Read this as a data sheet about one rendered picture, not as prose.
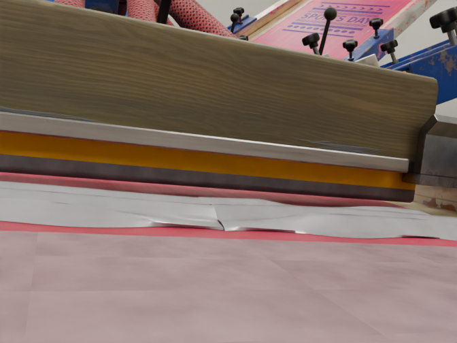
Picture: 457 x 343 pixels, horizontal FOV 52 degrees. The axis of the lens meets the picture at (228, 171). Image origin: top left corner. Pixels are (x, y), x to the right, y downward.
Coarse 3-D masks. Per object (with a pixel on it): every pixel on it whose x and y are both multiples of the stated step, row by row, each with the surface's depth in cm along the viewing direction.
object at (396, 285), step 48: (192, 192) 33; (240, 192) 36; (240, 240) 19; (288, 240) 20; (336, 240) 21; (384, 240) 23; (432, 240) 24; (336, 288) 14; (384, 288) 14; (432, 288) 15; (432, 336) 11
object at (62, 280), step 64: (0, 256) 13; (64, 256) 14; (128, 256) 15; (192, 256) 16; (256, 256) 17; (0, 320) 9; (64, 320) 10; (128, 320) 10; (192, 320) 10; (256, 320) 11; (320, 320) 11
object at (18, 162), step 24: (0, 168) 27; (24, 168) 28; (48, 168) 28; (72, 168) 29; (96, 168) 29; (120, 168) 30; (144, 168) 30; (288, 192) 34; (312, 192) 35; (336, 192) 35; (360, 192) 36; (384, 192) 37; (408, 192) 38
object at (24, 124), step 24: (0, 120) 25; (24, 120) 25; (48, 120) 26; (72, 120) 26; (144, 144) 28; (168, 144) 28; (192, 144) 29; (216, 144) 29; (240, 144) 30; (264, 144) 30; (360, 168) 33; (384, 168) 34
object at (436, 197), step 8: (416, 184) 45; (416, 192) 45; (424, 192) 44; (432, 192) 43; (440, 192) 42; (448, 192) 41; (456, 192) 41; (416, 200) 45; (424, 200) 44; (432, 200) 43; (440, 200) 42; (448, 200) 41; (456, 200) 40; (448, 208) 41; (456, 208) 40
